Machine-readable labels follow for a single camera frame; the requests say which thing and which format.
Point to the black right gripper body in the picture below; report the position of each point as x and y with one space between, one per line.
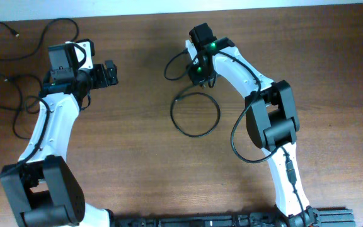
198 73

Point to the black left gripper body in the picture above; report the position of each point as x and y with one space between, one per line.
97 79

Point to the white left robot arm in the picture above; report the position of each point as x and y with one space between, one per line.
40 187

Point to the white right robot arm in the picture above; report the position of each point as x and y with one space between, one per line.
270 113

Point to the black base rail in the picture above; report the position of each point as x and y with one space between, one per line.
232 220

